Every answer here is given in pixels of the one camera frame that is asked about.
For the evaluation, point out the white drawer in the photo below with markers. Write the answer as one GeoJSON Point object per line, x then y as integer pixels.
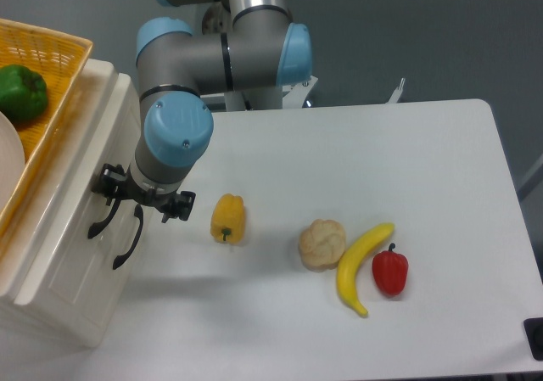
{"type": "Point", "coordinates": [79, 270]}

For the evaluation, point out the bread roll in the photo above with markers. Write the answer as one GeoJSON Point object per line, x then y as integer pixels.
{"type": "Point", "coordinates": [322, 244]}

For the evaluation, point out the white plate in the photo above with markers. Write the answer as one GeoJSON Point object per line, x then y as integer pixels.
{"type": "Point", "coordinates": [12, 162]}

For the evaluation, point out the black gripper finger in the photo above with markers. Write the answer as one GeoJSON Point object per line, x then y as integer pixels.
{"type": "Point", "coordinates": [178, 206]}
{"type": "Point", "coordinates": [110, 183]}

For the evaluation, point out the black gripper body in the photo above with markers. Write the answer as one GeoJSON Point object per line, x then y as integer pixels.
{"type": "Point", "coordinates": [152, 196]}

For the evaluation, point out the white drawer cabinet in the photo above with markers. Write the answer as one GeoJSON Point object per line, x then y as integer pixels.
{"type": "Point", "coordinates": [28, 229]}

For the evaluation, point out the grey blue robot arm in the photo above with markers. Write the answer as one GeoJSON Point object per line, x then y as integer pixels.
{"type": "Point", "coordinates": [263, 48]}

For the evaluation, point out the red bell pepper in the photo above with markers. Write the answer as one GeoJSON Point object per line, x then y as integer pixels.
{"type": "Point", "coordinates": [389, 270]}

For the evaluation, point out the black lower drawer handle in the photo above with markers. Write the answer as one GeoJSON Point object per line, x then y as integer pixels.
{"type": "Point", "coordinates": [132, 239]}

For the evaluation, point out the black drawer handle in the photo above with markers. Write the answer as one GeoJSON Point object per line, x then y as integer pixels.
{"type": "Point", "coordinates": [132, 239]}
{"type": "Point", "coordinates": [97, 227]}

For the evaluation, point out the yellow banana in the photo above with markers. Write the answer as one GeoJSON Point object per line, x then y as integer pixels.
{"type": "Point", "coordinates": [352, 260]}

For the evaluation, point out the black top drawer handle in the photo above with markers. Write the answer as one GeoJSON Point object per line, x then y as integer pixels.
{"type": "Point", "coordinates": [97, 227]}

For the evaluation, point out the green bell pepper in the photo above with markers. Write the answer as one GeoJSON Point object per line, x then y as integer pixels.
{"type": "Point", "coordinates": [24, 94]}

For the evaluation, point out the black object at table edge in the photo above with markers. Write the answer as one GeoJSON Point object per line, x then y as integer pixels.
{"type": "Point", "coordinates": [533, 328]}

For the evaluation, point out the yellow bell pepper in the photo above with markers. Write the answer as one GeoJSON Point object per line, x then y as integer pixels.
{"type": "Point", "coordinates": [227, 224]}

